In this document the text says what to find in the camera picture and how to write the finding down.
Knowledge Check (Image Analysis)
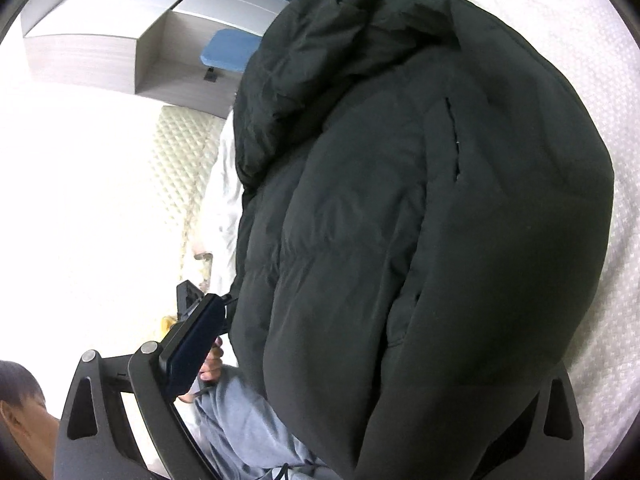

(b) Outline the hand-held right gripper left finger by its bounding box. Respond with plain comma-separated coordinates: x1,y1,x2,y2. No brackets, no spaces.
52,294,231,480

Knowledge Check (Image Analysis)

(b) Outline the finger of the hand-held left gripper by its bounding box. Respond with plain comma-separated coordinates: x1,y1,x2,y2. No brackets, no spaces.
172,280,205,322

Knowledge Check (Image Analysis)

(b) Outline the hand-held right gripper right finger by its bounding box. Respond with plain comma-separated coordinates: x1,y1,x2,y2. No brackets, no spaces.
500,374,586,480

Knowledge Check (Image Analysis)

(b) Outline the black puffer jacket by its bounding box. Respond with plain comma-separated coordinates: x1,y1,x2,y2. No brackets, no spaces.
227,0,616,480

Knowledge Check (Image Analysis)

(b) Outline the person's left hand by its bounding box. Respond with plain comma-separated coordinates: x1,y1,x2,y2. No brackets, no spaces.
197,337,226,387

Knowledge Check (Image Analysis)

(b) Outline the cream quilted headboard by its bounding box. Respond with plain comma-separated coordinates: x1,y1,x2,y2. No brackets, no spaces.
150,105,228,271

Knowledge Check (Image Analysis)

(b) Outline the person's head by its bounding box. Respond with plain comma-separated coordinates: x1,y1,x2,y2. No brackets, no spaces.
0,360,58,480

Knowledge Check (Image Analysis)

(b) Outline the grey wardrobe cabinet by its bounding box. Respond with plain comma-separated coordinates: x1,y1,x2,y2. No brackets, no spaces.
22,0,296,106

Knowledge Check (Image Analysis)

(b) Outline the light grey bed blanket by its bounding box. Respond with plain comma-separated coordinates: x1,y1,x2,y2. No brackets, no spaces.
192,0,640,480

